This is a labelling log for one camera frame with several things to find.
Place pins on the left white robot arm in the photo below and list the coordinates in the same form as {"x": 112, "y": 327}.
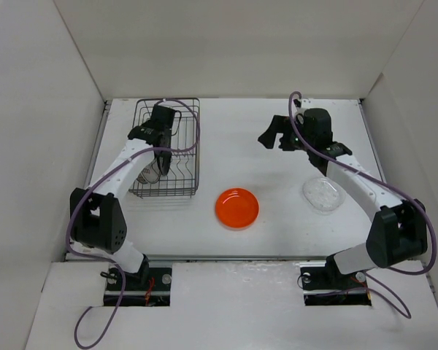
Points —
{"x": 97, "y": 220}

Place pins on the orange plate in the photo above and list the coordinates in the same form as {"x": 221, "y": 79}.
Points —
{"x": 237, "y": 208}

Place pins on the clear plastic dish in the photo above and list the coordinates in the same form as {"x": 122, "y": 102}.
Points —
{"x": 323, "y": 194}

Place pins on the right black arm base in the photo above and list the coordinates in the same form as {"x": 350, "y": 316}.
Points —
{"x": 319, "y": 289}

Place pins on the black small plate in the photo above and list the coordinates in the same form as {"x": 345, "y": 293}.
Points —
{"x": 164, "y": 159}

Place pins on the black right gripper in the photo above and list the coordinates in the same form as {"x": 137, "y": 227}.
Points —
{"x": 279, "y": 125}

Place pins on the grey wire dish rack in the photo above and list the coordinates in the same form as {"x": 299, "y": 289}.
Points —
{"x": 183, "y": 176}

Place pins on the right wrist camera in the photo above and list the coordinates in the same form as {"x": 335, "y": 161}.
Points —
{"x": 301, "y": 109}

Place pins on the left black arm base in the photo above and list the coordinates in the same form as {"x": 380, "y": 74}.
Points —
{"x": 153, "y": 291}

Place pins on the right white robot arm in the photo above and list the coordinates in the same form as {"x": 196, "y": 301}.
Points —
{"x": 398, "y": 229}

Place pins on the white plate red characters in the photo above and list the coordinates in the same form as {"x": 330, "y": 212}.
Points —
{"x": 146, "y": 175}

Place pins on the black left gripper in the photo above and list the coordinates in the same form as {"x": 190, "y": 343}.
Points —
{"x": 169, "y": 135}

